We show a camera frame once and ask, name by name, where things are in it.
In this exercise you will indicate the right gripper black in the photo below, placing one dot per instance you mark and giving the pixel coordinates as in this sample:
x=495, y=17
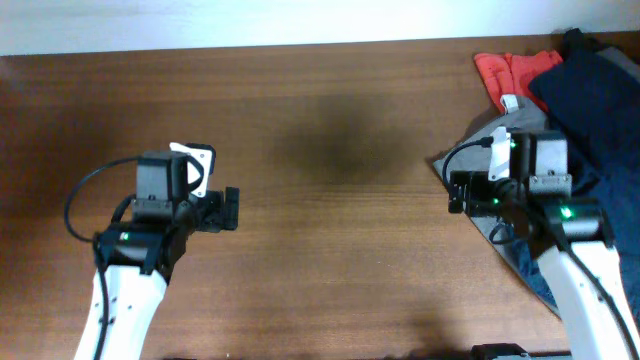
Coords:
x=477, y=181

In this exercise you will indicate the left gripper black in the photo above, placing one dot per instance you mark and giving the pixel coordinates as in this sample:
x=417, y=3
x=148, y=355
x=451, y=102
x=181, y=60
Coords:
x=214, y=219

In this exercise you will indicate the navy blue shorts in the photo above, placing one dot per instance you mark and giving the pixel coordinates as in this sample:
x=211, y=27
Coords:
x=593, y=98

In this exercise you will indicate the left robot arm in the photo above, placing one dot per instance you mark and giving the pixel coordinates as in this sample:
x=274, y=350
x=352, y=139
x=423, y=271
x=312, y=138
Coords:
x=136, y=254

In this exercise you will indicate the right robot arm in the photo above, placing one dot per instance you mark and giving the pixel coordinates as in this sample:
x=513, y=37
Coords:
x=529, y=188

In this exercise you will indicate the red orange garment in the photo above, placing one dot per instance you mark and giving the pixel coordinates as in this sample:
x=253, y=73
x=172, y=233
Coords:
x=509, y=74

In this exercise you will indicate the black garment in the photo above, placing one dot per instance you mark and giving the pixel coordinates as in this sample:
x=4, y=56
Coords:
x=574, y=40

